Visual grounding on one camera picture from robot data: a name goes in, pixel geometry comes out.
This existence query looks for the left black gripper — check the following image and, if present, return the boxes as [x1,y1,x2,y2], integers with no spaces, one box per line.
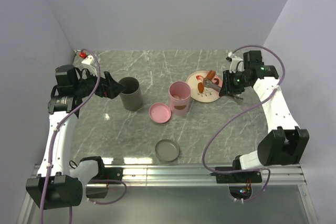
[74,66,125,99]

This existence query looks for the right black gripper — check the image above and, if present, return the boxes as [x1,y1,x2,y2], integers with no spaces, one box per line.
[218,69,251,97]

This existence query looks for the metal food tongs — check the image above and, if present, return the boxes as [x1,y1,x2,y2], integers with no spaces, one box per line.
[203,78,244,104]

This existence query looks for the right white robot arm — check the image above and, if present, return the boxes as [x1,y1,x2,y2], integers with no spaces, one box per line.
[219,50,309,182]

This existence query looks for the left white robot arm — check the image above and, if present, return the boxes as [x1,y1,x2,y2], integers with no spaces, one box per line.
[26,65,124,210]

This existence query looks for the brown sausage far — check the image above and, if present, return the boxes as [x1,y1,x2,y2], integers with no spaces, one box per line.
[205,70,216,80]

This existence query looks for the pink cream plate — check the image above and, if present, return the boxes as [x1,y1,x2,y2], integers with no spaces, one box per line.
[186,70,219,103]

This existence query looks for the grey cylindrical container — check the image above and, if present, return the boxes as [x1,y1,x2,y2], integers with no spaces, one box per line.
[119,77,143,111]

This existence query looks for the orange sausage near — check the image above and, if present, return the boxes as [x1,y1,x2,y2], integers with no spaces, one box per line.
[197,82,204,93]

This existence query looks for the pink lid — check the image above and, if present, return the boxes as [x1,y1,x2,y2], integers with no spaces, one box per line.
[149,103,172,124]

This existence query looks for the pink cylindrical container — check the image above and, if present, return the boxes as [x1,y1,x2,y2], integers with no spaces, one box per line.
[169,81,191,115]

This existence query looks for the grey lid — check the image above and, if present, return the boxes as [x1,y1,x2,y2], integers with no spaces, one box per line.
[155,139,180,162]

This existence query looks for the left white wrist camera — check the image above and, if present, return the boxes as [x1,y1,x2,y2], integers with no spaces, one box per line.
[79,52,98,77]

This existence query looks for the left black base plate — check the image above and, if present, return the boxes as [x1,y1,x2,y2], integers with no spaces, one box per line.
[102,167,123,181]

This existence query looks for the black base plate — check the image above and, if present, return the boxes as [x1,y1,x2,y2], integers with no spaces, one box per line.
[102,167,123,181]
[210,171,262,184]

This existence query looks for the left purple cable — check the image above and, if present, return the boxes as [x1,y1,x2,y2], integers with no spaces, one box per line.
[38,48,128,224]

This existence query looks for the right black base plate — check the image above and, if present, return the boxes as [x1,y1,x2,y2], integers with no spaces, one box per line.
[210,171,262,184]

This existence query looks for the aluminium mounting rail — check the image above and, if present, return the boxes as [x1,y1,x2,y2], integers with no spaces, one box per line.
[28,163,307,188]

